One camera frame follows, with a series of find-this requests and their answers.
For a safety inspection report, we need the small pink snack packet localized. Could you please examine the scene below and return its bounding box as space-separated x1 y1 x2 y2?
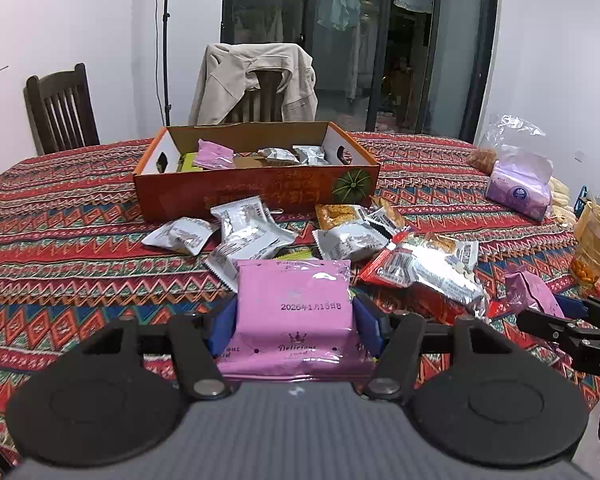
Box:
486 266 565 318

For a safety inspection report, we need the silver snack packet centre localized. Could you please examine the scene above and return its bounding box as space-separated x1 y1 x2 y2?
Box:
204 196 297 292

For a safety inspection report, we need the sliding glass door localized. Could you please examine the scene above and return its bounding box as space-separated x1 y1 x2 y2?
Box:
221 0 498 142

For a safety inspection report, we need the green white snack packet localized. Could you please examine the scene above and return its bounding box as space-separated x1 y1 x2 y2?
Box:
275 248 318 261

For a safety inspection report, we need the pink packet in box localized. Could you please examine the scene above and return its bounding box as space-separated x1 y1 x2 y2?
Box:
195 139 235 170

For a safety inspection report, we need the wooden chair with jacket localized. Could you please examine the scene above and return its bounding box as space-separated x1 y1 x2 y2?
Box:
224 70 283 124

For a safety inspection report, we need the orange snack packet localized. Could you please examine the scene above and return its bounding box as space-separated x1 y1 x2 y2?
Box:
315 204 365 231

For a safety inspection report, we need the red silver snack packet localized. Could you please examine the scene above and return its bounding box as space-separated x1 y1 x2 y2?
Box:
358 231 489 323

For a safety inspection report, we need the orange cardboard box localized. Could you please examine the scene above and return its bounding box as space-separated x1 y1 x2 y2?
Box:
132 122 380 223

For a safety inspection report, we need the dark wooden chair left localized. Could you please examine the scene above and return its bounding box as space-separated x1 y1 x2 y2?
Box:
23 63 100 154

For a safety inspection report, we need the purple tissue pack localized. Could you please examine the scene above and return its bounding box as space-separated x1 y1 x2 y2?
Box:
486 144 553 222

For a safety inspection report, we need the glass cup of tea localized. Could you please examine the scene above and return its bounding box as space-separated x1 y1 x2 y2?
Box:
569 200 600 287

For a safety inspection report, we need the patterned red tablecloth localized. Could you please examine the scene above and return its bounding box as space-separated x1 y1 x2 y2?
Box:
0 132 577 462

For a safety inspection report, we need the silver snack packet left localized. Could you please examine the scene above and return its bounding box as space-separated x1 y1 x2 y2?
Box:
142 217 219 256

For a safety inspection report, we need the silver snack packet right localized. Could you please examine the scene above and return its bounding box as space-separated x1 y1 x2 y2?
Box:
313 220 389 262

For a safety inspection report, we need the beige jacket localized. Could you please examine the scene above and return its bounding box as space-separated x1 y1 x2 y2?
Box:
188 44 317 126

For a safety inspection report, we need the clear plastic bag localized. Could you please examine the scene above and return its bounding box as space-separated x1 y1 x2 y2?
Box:
466 114 546 176

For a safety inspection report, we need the black light stand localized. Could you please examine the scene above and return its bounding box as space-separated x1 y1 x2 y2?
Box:
154 0 172 126

